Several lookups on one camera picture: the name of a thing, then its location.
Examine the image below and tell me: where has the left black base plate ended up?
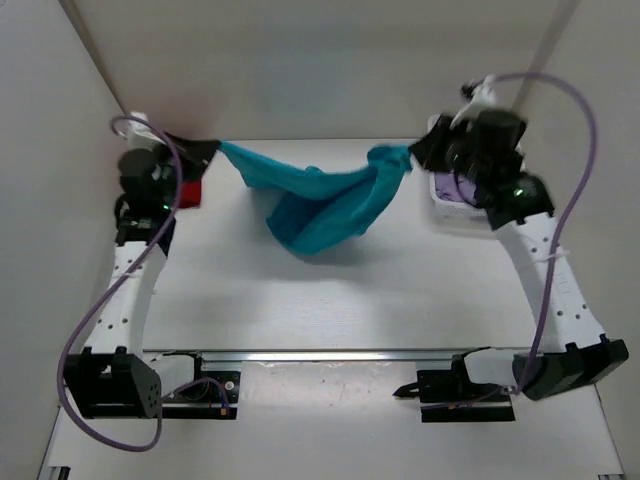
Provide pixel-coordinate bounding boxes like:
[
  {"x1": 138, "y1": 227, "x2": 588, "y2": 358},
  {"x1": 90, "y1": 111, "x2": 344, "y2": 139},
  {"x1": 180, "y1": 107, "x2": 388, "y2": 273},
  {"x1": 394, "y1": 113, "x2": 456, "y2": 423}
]
[{"x1": 162, "y1": 363, "x2": 241, "y2": 420}]

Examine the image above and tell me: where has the red t shirt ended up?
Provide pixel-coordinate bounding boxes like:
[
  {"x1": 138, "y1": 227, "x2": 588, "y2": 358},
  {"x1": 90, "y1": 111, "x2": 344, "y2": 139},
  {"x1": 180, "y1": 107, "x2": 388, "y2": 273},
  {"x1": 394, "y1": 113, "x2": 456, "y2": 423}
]
[{"x1": 179, "y1": 181, "x2": 202, "y2": 209}]

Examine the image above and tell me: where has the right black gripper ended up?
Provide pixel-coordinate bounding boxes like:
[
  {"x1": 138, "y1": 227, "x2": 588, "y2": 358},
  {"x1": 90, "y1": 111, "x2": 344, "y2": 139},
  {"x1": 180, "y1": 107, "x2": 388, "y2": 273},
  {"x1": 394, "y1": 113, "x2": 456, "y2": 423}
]
[{"x1": 409, "y1": 115, "x2": 489, "y2": 187}]

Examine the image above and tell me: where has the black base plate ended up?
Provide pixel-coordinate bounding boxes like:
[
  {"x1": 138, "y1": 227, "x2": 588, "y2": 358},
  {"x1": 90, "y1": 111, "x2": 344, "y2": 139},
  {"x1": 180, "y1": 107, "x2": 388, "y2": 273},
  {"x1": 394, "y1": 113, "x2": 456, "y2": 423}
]
[
  {"x1": 393, "y1": 370, "x2": 515, "y2": 423},
  {"x1": 162, "y1": 363, "x2": 241, "y2": 420}
]

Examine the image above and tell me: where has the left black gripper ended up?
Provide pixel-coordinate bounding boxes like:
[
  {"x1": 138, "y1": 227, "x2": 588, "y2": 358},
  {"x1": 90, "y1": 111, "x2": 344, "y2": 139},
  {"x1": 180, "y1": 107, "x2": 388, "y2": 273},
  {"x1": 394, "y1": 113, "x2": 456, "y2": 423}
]
[{"x1": 151, "y1": 132, "x2": 220, "y2": 209}]

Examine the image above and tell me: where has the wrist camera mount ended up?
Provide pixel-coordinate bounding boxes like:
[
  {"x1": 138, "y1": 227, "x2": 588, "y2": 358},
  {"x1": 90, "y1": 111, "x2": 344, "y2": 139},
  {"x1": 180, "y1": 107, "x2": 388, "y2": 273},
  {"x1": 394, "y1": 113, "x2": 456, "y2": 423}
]
[
  {"x1": 451, "y1": 75, "x2": 497, "y2": 127},
  {"x1": 125, "y1": 111, "x2": 158, "y2": 150}
]

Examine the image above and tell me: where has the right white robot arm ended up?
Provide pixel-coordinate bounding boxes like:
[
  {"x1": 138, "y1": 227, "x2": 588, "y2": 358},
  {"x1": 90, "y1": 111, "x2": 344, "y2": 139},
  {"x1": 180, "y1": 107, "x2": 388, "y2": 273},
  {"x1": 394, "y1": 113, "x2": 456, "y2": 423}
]
[{"x1": 394, "y1": 108, "x2": 629, "y2": 408}]

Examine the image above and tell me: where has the lavender cloth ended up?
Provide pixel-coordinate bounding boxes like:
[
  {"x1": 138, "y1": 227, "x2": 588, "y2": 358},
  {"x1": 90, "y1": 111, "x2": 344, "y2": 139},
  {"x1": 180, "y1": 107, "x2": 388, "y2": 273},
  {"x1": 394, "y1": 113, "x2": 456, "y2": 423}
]
[{"x1": 433, "y1": 173, "x2": 478, "y2": 207}]

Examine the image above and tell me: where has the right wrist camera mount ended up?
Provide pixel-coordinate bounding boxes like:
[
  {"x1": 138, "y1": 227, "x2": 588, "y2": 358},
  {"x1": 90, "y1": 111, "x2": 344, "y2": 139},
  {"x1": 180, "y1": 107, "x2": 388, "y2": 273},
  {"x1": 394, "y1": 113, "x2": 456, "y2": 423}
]
[{"x1": 451, "y1": 75, "x2": 497, "y2": 127}]

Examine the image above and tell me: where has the teal t shirt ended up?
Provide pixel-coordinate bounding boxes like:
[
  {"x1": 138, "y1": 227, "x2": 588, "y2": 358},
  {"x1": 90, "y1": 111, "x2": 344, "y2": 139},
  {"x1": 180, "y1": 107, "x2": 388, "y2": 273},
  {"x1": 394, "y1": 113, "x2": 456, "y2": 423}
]
[{"x1": 219, "y1": 142, "x2": 412, "y2": 255}]

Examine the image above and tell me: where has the white plastic basket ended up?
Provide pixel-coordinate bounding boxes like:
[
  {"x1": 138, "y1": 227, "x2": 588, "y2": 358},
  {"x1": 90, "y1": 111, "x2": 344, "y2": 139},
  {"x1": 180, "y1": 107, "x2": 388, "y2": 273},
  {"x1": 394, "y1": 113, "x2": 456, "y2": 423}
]
[{"x1": 427, "y1": 114, "x2": 526, "y2": 221}]

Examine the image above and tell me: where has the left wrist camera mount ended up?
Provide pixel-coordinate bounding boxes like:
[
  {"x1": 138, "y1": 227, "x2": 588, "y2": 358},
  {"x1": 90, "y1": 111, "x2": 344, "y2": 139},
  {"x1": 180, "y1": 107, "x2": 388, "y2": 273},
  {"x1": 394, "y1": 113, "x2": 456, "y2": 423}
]
[{"x1": 125, "y1": 111, "x2": 158, "y2": 150}]

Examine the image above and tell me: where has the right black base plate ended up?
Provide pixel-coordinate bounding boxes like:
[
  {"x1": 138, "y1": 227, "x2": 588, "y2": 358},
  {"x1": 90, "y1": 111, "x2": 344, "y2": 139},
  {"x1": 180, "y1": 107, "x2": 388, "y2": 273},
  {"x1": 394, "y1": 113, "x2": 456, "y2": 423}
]
[{"x1": 393, "y1": 370, "x2": 515, "y2": 423}]

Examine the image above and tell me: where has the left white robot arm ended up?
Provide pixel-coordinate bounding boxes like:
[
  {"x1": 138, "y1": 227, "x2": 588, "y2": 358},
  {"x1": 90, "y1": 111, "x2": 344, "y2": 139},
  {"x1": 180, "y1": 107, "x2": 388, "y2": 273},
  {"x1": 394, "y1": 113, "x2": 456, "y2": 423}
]
[{"x1": 63, "y1": 133, "x2": 220, "y2": 419}]

